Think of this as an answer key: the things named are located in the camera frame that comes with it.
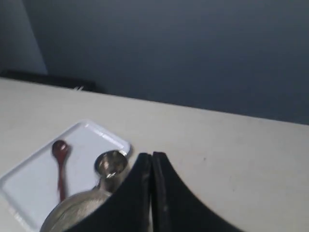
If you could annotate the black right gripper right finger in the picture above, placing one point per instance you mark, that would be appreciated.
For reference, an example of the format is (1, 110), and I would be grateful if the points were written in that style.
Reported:
(175, 208)

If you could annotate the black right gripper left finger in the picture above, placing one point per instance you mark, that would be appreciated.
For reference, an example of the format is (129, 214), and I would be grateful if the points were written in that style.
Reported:
(126, 210)

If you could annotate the dark red wooden spoon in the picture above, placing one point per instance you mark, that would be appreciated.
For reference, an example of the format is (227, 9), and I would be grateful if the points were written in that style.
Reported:
(60, 151)

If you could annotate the small steel cup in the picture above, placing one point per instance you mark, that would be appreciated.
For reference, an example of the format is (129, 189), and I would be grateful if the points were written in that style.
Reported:
(112, 167)

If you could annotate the large steel rice bowl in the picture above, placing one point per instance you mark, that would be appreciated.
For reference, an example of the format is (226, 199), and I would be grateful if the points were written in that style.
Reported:
(74, 209)

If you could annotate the white rectangular plastic tray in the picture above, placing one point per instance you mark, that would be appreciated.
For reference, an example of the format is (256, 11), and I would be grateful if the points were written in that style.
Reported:
(30, 188)

